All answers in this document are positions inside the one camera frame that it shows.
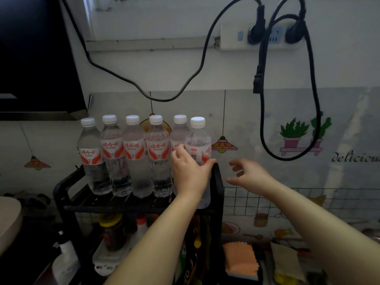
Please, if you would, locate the person's left hand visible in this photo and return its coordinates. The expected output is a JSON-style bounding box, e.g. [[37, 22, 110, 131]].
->
[[170, 144, 217, 201]]

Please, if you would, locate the person's right hand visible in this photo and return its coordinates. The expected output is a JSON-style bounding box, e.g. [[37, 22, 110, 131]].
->
[[227, 159, 280, 197]]

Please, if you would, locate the clear plastic water bottle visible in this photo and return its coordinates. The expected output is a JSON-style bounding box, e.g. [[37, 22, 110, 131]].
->
[[185, 116, 212, 209]]

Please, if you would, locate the person's left forearm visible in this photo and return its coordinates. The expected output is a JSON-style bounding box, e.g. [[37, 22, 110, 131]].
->
[[104, 190, 207, 285]]

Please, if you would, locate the person's right forearm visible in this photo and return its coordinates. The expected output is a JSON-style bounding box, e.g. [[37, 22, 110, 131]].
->
[[267, 181, 380, 285]]

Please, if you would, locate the orange sponge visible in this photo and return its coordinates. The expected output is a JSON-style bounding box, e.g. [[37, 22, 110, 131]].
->
[[223, 242, 260, 280]]

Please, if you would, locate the row of water bottles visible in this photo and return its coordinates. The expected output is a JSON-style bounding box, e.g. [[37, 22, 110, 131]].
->
[[77, 115, 190, 199]]

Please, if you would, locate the beige cloth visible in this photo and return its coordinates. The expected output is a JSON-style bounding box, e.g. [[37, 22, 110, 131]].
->
[[270, 242, 307, 284]]

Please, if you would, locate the dark sauce bottle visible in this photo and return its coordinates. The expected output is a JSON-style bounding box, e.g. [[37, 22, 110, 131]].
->
[[175, 217, 209, 285]]

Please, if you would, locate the white bottle with red cap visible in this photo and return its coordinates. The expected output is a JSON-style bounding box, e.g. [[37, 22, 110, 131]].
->
[[135, 215, 149, 244]]

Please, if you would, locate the jar with yellow lid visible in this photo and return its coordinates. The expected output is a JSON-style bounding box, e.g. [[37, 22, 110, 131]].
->
[[99, 214, 127, 252]]

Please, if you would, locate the black metal shelf rack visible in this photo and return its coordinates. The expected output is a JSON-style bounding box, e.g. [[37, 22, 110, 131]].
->
[[53, 162, 225, 285]]

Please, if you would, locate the white power strip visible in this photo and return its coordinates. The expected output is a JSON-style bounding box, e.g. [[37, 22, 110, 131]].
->
[[219, 23, 307, 51]]

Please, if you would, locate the white plastic tray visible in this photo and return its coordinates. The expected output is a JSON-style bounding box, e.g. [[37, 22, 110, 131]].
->
[[92, 234, 135, 277]]

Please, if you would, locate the black power plug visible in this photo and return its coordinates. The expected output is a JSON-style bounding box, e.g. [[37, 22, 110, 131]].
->
[[285, 19, 306, 45], [247, 5, 266, 45]]

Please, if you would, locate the white spray bottle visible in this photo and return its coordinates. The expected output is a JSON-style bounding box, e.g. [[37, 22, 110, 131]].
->
[[52, 231, 81, 285]]

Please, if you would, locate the black range hood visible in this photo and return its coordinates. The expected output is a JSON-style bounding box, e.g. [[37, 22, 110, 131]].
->
[[0, 0, 90, 121]]

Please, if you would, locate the beige round bowl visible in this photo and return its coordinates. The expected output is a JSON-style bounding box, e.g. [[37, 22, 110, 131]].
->
[[0, 197, 24, 256]]

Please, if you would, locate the long black cable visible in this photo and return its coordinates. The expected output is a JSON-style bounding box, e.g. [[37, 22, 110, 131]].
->
[[60, 0, 263, 103]]

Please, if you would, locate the black cable connector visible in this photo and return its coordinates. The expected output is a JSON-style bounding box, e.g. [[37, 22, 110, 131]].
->
[[253, 65, 264, 94]]

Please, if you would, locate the decorated wall splash sheet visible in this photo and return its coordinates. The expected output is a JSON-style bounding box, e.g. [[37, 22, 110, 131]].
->
[[0, 87, 380, 244]]

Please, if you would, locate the looped black power cable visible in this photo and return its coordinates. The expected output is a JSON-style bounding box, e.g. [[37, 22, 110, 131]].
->
[[253, 0, 324, 162]]

